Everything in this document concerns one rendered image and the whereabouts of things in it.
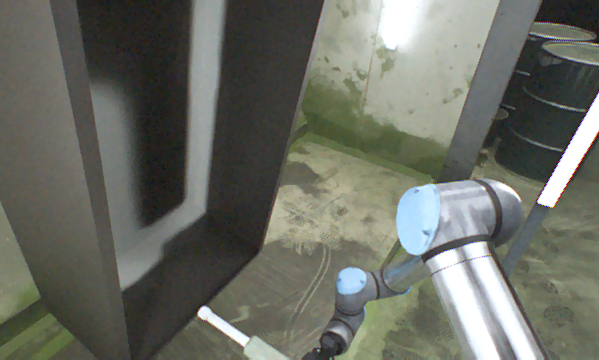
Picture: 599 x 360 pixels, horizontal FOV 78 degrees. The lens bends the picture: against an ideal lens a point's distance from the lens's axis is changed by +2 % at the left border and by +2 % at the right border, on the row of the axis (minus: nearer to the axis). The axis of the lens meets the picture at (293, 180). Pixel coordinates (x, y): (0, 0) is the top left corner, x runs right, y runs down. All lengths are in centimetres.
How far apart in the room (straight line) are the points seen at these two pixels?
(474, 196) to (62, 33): 62
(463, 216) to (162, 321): 94
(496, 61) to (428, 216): 190
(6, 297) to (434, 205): 167
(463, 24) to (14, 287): 254
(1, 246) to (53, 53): 147
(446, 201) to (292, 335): 119
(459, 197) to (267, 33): 62
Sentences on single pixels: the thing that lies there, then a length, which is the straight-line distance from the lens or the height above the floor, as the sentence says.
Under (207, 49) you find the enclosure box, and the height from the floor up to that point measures 118.
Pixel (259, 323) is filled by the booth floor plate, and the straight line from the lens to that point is 174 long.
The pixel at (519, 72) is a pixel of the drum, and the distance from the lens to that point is 359.
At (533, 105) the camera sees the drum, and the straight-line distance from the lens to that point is 308.
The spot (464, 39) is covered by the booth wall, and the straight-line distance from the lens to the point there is 247.
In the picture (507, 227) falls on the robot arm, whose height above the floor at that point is 108.
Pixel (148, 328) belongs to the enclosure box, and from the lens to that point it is 126.
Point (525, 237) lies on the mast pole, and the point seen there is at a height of 41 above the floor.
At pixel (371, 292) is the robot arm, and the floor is 58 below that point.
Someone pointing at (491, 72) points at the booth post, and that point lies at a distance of 248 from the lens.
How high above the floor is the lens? 150
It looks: 35 degrees down
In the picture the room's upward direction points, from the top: 3 degrees clockwise
